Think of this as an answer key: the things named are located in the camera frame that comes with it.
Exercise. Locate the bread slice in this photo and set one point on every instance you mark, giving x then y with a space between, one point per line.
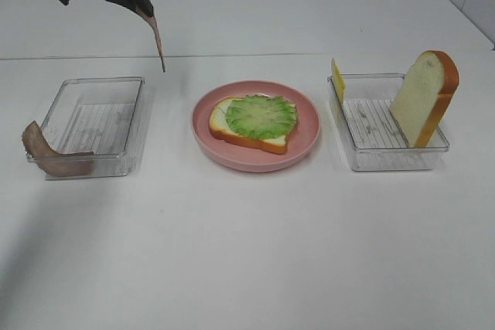
220 130
424 97

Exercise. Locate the yellow cheese slice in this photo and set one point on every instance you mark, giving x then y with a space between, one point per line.
338 81

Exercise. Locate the pink plate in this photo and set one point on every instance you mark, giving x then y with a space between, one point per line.
301 142

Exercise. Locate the green lettuce leaf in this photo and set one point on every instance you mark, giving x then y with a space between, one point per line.
261 117

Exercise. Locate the clear plastic tray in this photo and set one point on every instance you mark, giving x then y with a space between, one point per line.
371 138
108 116

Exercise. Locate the upright bread slice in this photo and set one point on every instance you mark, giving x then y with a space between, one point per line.
424 97

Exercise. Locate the curved bacon strip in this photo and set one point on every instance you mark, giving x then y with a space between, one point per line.
151 21

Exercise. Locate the clear plastic left tray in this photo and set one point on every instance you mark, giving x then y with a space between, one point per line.
108 116

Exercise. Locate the clear plastic right tray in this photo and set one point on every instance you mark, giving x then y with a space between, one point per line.
371 138

